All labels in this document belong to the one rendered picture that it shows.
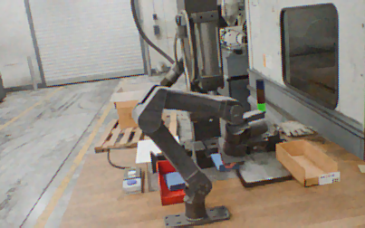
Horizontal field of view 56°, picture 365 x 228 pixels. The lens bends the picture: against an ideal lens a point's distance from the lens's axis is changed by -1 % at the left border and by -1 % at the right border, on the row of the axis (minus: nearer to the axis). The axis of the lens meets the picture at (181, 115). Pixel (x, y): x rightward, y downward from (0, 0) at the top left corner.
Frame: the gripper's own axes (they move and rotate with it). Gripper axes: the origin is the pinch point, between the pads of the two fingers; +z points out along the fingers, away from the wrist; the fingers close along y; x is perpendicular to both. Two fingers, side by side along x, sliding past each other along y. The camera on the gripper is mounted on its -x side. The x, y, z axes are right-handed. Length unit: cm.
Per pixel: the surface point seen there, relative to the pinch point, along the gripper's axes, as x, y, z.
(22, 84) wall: 394, 783, 585
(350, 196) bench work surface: -35.4, -17.1, 0.1
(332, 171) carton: -36.3, -4.9, 4.0
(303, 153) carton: -36.3, 13.1, 16.8
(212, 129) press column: -4.5, 40.6, 27.8
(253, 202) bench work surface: -5.8, -12.0, 4.7
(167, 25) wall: -57, 830, 454
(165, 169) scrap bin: 20.4, 15.6, 20.0
